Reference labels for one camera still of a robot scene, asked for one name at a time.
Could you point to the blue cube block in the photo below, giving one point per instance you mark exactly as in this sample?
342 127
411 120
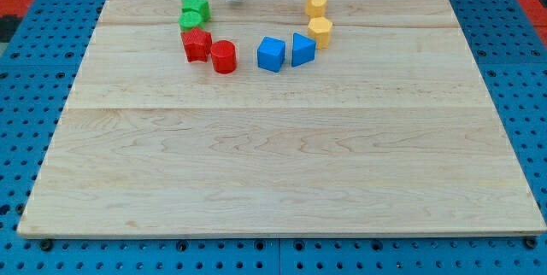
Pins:
271 54

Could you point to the green star block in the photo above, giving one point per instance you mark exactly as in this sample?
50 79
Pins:
199 6

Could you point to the green cylinder block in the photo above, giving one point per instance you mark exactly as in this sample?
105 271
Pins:
190 19

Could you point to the red star block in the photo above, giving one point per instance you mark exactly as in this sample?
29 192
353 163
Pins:
197 43

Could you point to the red cylinder block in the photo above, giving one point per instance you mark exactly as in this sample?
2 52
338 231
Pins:
223 54

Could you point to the yellow heart block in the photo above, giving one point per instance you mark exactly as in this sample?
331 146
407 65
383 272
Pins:
315 8

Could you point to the yellow hexagon block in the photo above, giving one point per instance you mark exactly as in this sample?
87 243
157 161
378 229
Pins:
320 29

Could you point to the blue triangle block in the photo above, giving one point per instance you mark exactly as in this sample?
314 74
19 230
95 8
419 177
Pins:
303 49

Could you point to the light wooden board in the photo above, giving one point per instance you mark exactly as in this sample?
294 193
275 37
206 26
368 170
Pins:
388 132

